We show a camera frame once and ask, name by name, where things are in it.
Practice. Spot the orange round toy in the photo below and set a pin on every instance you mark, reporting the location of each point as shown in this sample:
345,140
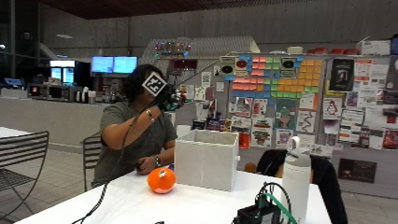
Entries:
162,181

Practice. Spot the white marker cube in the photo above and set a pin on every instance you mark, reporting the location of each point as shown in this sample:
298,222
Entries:
155,83

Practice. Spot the person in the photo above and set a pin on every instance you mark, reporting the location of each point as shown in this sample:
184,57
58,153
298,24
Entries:
142,140

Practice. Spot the black metal slatted chair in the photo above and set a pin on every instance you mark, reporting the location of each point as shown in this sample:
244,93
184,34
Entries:
21,158
91,155

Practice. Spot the white fabric storage box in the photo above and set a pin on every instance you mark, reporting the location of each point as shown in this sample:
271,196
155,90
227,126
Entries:
206,163

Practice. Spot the group of coloured sticky notes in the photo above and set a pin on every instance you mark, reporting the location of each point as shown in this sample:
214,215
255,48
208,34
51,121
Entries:
287,77

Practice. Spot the grey service counter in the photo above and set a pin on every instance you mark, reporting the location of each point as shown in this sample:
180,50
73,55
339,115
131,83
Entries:
50,119

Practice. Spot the grey notice board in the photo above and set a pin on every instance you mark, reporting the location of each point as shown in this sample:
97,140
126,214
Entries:
291,124

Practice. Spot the lit drinks fridge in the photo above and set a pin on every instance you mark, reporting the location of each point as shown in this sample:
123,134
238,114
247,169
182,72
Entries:
62,73

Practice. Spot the black electronics box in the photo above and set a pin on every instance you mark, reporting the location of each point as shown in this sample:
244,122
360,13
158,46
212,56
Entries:
255,216

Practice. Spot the white pot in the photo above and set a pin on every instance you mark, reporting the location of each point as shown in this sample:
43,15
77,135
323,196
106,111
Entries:
295,49

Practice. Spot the white side table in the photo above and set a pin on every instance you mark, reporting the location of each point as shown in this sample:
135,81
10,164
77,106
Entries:
10,132

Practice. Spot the black microwave oven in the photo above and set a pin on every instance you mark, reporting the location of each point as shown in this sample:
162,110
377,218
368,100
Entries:
38,91

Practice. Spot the white water bottle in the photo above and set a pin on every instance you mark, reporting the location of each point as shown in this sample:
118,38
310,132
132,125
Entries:
296,180

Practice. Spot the black framed poster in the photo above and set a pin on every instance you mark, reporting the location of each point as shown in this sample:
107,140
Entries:
341,74

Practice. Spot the row of red bowls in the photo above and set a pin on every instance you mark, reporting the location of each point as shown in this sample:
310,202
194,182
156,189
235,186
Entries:
333,50

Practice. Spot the small blue monitor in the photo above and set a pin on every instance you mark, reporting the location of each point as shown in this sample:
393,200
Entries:
14,81

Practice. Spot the group of paper posters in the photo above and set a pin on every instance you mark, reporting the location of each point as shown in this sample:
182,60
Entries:
352,112

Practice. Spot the dark sign with picture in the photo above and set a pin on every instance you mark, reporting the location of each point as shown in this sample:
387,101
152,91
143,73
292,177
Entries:
357,170

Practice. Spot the white paper sign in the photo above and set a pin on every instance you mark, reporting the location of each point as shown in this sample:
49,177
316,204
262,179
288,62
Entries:
376,47

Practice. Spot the pair of blue wall screens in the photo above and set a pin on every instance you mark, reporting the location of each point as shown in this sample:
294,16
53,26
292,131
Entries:
114,64

